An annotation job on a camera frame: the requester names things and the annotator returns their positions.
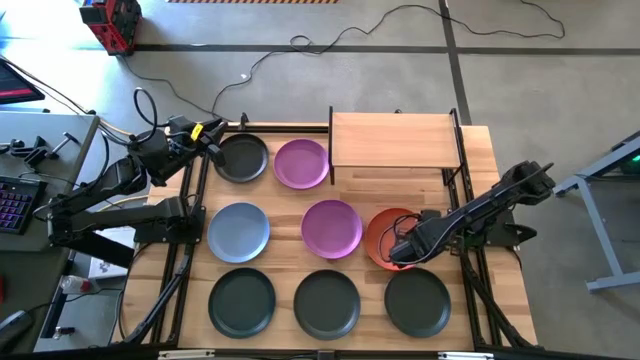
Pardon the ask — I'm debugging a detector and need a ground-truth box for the keyboard with purple backlight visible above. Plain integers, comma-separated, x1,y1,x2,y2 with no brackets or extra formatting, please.
0,174,49,236

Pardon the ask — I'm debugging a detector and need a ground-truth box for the green lit device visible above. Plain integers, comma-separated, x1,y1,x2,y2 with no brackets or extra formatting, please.
618,152,640,176

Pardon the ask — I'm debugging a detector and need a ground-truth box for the black computer mouse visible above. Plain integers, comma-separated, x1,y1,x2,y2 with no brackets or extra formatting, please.
0,308,35,351

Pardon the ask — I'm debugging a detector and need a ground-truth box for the black plate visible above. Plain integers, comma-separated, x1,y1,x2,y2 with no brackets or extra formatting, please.
213,132,270,184

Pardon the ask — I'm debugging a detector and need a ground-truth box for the orange plate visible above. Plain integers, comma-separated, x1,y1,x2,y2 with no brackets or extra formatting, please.
363,207,426,272

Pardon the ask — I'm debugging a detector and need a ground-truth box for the grey desk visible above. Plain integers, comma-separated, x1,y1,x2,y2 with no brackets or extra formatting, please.
0,110,101,351

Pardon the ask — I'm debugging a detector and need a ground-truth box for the black aluminium table frame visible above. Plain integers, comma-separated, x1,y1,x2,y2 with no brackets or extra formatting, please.
0,113,640,360

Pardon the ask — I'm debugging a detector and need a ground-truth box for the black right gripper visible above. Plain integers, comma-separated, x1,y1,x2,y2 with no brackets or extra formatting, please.
388,208,444,267

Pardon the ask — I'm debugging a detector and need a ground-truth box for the yellow cable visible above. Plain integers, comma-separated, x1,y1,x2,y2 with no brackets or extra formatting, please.
97,117,151,144

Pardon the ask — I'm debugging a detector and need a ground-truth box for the dark green plate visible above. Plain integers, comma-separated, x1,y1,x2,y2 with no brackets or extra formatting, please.
383,267,453,339
292,269,362,342
207,267,277,340

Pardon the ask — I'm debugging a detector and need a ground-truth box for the grey metal table frame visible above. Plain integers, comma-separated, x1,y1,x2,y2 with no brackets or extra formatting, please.
549,129,640,294

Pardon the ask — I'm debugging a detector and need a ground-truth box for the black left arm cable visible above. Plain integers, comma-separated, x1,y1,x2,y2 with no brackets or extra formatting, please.
132,87,159,132

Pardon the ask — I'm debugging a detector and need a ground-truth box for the dark computer monitor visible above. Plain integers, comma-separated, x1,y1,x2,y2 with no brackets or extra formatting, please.
0,57,46,106

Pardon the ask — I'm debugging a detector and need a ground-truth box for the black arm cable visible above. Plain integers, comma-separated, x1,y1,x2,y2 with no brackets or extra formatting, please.
377,212,426,262
132,87,159,132

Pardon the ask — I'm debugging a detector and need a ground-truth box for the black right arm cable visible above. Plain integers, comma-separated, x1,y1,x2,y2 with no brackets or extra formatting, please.
377,212,426,262

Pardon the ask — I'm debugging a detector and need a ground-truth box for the clear plastic bottle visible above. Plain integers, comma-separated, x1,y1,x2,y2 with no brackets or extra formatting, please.
58,273,101,296

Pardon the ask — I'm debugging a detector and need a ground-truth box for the white cardboard box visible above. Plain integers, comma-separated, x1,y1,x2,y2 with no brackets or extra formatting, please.
87,225,139,280

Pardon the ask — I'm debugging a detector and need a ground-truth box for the long black floor cable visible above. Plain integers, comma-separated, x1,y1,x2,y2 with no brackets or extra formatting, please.
210,0,567,119

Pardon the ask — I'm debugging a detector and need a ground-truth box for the black desk clamp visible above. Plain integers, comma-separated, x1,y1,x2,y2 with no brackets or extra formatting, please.
0,131,81,170

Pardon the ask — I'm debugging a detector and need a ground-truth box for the blue-grey plate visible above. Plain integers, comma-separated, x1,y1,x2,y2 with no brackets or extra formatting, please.
206,201,271,265

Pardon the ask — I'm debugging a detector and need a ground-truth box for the wooden shelf with black frame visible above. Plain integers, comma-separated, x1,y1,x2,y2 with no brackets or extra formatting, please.
327,105,464,186

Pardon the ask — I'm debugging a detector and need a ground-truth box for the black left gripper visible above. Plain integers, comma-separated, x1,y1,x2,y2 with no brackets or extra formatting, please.
167,115,230,168

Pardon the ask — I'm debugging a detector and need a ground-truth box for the purple plate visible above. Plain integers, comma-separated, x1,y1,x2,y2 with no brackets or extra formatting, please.
272,138,331,191
300,199,364,261

